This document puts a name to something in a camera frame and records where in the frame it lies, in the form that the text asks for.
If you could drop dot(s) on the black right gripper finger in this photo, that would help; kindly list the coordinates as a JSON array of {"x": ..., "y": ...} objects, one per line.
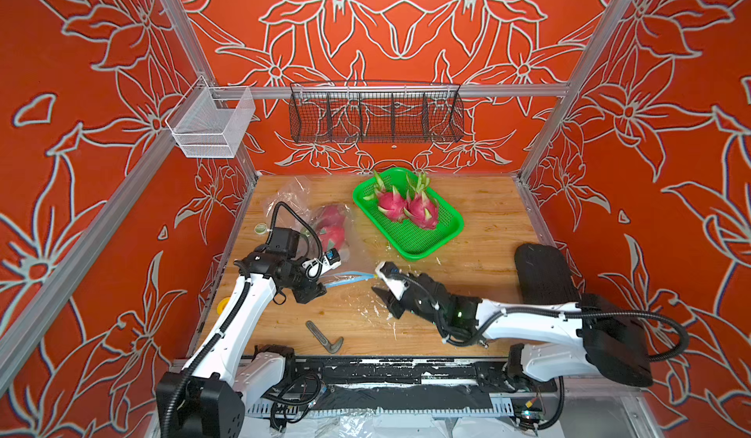
[
  {"x": 390, "y": 301},
  {"x": 392, "y": 275}
]

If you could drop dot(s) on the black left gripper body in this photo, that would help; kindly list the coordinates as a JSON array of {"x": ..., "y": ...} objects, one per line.
[{"x": 303, "y": 288}]

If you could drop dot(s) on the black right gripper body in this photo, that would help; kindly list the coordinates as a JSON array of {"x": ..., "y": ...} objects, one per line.
[{"x": 412, "y": 299}]

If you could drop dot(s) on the green plastic perforated basket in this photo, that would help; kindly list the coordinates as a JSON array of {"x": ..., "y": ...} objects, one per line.
[{"x": 412, "y": 242}]

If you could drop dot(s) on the pink dragon fruit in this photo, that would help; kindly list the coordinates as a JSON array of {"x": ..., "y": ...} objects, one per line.
[
  {"x": 389, "y": 201},
  {"x": 421, "y": 209}
]

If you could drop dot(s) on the clear zip-top bag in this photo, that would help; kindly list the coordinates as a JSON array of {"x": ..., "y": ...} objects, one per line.
[
  {"x": 296, "y": 193},
  {"x": 356, "y": 262}
]

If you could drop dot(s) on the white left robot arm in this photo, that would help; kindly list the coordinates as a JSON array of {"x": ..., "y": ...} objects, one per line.
[{"x": 200, "y": 400}]

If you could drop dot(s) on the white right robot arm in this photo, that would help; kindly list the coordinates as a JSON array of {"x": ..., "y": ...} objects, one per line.
[{"x": 561, "y": 340}]

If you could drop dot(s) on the grey L-shaped metal tool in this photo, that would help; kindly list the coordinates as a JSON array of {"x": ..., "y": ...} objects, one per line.
[{"x": 332, "y": 347}]

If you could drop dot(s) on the small yellow object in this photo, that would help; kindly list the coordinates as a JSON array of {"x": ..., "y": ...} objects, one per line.
[{"x": 222, "y": 305}]

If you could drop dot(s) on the black oval pad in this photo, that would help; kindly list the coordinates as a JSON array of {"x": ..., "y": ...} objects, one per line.
[{"x": 544, "y": 276}]

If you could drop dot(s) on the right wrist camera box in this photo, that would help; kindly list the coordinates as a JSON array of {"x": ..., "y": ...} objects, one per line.
[{"x": 398, "y": 292}]

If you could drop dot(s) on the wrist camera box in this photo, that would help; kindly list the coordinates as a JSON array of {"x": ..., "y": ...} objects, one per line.
[
  {"x": 398, "y": 292},
  {"x": 315, "y": 268}
]

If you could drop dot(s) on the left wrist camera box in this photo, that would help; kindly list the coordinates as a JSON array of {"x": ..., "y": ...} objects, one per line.
[{"x": 315, "y": 268}]

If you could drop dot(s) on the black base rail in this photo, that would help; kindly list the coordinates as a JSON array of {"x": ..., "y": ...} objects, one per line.
[{"x": 489, "y": 374}]

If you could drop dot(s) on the black wire wall basket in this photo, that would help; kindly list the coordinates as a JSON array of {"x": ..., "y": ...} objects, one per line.
[{"x": 376, "y": 112}]

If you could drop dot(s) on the clear acrylic wall bin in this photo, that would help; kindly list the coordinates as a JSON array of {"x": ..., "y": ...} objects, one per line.
[{"x": 211, "y": 122}]

